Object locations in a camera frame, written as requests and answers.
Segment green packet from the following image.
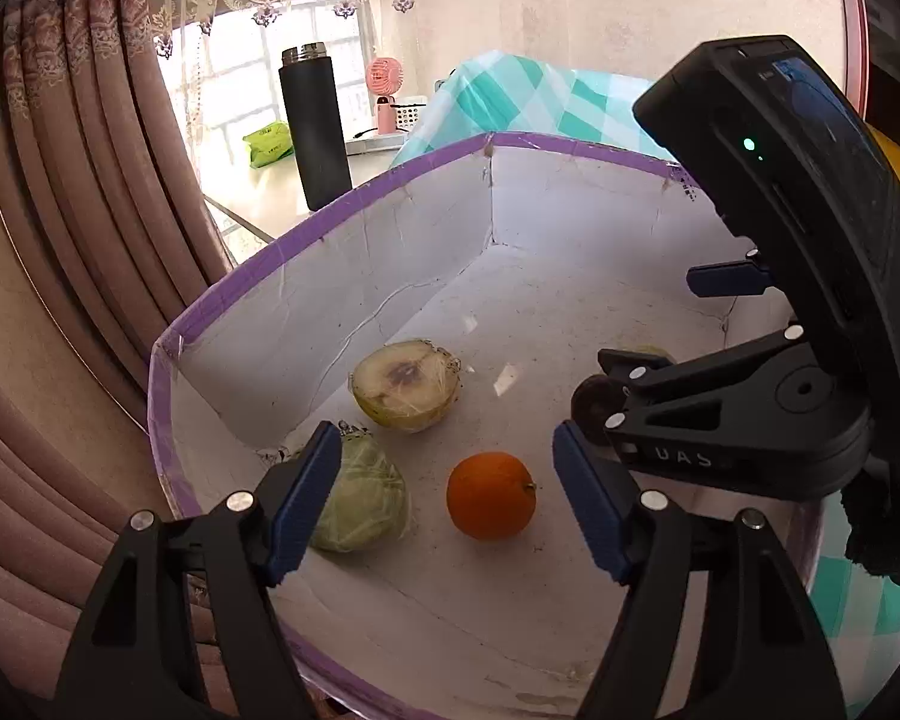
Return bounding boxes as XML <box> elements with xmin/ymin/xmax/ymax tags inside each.
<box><xmin>242</xmin><ymin>121</ymin><xmax>296</xmax><ymax>168</ymax></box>

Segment plastic-wrapped pale green fruit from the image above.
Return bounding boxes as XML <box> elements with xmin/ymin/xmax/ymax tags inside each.
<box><xmin>309</xmin><ymin>435</ymin><xmax>411</xmax><ymax>554</ymax></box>

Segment pink floral curtain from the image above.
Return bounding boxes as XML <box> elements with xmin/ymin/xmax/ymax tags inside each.
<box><xmin>0</xmin><ymin>0</ymin><xmax>233</xmax><ymax>698</ymax></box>

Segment black insulated bottle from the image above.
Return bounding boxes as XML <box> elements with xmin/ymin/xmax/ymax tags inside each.
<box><xmin>279</xmin><ymin>43</ymin><xmax>353</xmax><ymax>212</ymax></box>

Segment dark round mangosteen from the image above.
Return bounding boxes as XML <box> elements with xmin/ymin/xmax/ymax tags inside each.
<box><xmin>571</xmin><ymin>377</ymin><xmax>627</xmax><ymax>445</ymax></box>

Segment purple cardboard box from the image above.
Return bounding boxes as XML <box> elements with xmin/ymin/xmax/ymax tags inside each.
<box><xmin>148</xmin><ymin>131</ymin><xmax>826</xmax><ymax>720</ymax></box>

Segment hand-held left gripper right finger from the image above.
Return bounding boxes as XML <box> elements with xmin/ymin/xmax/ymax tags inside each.
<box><xmin>553</xmin><ymin>420</ymin><xmax>848</xmax><ymax>720</ymax></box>

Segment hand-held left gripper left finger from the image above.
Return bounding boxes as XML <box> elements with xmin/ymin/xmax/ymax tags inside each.
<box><xmin>52</xmin><ymin>420</ymin><xmax>344</xmax><ymax>720</ymax></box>

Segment pink desk fan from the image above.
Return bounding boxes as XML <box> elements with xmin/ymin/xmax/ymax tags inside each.
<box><xmin>365</xmin><ymin>56</ymin><xmax>406</xmax><ymax>134</ymax></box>

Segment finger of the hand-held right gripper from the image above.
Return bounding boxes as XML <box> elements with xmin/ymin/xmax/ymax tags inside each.
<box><xmin>686</xmin><ymin>249</ymin><xmax>775</xmax><ymax>299</ymax></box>
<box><xmin>598</xmin><ymin>326</ymin><xmax>803</xmax><ymax>475</ymax></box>

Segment plastic-wrapped yellow-brown half apple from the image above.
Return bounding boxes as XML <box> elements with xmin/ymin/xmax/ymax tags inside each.
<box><xmin>349</xmin><ymin>340</ymin><xmax>464</xmax><ymax>434</ymax></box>

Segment teal white checkered tablecloth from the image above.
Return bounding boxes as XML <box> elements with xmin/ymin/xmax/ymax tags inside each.
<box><xmin>388</xmin><ymin>50</ymin><xmax>900</xmax><ymax>646</ymax></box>

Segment white perforated basket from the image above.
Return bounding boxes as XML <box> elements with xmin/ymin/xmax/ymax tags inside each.
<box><xmin>394</xmin><ymin>94</ymin><xmax>430</xmax><ymax>134</ymax></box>

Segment white window sill table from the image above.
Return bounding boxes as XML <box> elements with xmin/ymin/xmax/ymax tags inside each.
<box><xmin>201</xmin><ymin>131</ymin><xmax>410</xmax><ymax>245</ymax></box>

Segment large orange tangerine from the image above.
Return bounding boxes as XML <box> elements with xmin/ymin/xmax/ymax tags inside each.
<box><xmin>447</xmin><ymin>451</ymin><xmax>538</xmax><ymax>542</ymax></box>

